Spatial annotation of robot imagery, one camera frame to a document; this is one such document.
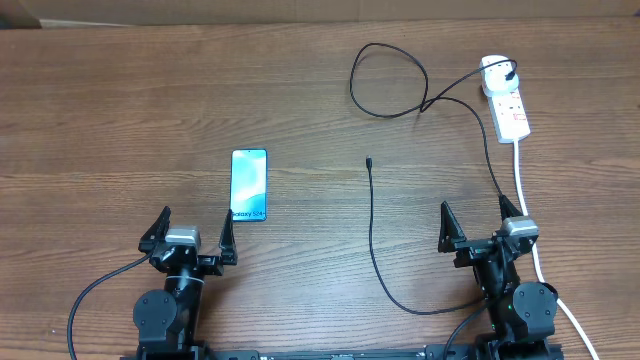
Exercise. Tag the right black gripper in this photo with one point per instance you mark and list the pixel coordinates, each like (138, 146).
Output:
(472, 249)

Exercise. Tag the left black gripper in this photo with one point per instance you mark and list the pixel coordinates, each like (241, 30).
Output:
(212, 266)

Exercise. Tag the blue Galaxy smartphone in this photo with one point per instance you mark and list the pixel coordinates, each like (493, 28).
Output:
(248, 187)

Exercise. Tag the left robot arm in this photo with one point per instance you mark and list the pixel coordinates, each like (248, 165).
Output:
(167, 318)

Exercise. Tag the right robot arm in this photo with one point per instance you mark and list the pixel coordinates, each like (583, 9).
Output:
(521, 313)

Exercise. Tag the white power strip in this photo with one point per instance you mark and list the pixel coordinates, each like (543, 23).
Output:
(509, 117)

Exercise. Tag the cardboard backdrop board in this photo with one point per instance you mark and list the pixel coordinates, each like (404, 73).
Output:
(69, 13)

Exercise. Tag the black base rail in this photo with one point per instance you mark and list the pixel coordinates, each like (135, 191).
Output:
(429, 352)

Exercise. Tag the white USB wall charger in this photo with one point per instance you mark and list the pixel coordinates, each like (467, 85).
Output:
(499, 75)

